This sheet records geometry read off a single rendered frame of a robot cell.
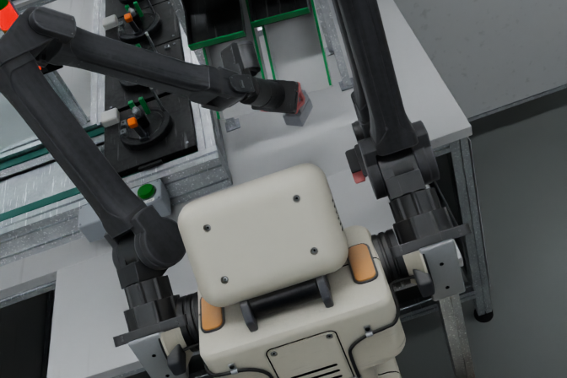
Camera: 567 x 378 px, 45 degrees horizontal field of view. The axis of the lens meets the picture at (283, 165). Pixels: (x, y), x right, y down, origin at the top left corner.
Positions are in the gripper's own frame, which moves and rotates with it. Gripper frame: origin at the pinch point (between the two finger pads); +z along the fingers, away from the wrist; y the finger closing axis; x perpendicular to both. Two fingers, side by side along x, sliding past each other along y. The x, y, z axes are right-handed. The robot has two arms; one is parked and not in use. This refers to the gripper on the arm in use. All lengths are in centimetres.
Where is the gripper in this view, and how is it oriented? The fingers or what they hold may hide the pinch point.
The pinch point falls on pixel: (293, 99)
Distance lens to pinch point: 154.4
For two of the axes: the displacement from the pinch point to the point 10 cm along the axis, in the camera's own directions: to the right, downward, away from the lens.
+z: 4.8, 0.2, 8.8
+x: -1.0, 9.9, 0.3
